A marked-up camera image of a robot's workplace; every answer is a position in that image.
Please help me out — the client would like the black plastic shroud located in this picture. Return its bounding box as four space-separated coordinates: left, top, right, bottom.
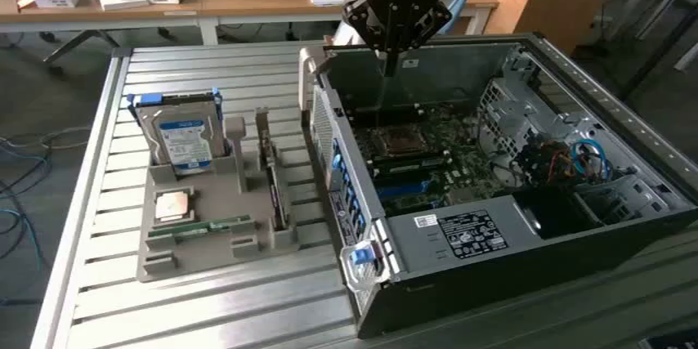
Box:
510 184 606 240

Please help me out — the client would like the blue case latch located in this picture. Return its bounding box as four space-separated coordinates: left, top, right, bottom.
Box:
349 244 383 269

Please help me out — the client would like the installed RAM stick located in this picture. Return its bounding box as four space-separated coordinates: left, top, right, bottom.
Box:
371 150 451 170

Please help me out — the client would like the open black PC case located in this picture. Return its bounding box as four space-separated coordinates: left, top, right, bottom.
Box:
298 31 698 340

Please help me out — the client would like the green RAM stick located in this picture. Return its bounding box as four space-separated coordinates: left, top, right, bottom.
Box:
147 214 254 239

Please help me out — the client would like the blue floor cable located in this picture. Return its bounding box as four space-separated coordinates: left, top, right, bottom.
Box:
0 136 54 305

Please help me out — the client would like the coloured power wire bundle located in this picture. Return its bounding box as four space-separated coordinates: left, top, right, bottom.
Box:
517 140 581 186

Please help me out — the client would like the graphics card with metal bracket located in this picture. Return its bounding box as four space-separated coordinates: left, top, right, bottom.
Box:
254 105 295 234

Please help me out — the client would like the blue expansion slot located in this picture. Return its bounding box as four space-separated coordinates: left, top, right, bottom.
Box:
378 180 433 199

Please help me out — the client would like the CPU socket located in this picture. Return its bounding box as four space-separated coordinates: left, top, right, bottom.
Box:
373 126 433 154

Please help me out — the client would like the silver disk bay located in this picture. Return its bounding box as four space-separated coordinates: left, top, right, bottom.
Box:
571 172 673 227

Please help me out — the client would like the green motherboard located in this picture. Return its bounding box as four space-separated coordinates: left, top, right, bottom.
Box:
349 101 522 212

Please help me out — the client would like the chipset heatsink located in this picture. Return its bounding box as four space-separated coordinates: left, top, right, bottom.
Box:
446 188 482 206

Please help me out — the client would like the blue data wire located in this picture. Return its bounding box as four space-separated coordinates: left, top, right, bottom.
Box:
570 138 615 182

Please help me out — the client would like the CPU with metal lid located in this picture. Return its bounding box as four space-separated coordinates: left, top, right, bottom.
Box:
154 191 191 221

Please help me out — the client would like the hard disk with blue bracket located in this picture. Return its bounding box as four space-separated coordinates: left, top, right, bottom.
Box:
127 87 226 177

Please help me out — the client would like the grey floor cable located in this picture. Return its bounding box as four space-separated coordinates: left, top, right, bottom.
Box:
0 126 92 150

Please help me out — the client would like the wooden desk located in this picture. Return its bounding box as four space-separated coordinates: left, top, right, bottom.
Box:
0 0 501 46

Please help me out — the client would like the grey parts rack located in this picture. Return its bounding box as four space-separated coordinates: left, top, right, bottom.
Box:
135 115 302 284

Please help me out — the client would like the grey power supply unit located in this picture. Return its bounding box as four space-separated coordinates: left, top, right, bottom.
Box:
381 195 545 276

